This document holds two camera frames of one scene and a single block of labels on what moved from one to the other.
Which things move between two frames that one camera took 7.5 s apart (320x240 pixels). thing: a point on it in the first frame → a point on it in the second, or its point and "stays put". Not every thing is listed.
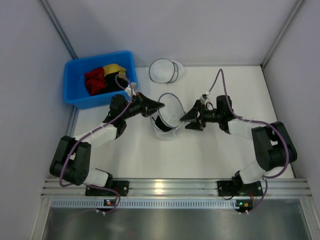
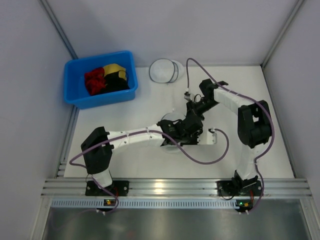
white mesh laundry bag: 171,114 → 174,148
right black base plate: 235,188 stays put
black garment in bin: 114,83 stays put
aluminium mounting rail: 289,188 stays put
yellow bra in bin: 112,68 stays put
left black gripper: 144,107 → 194,139
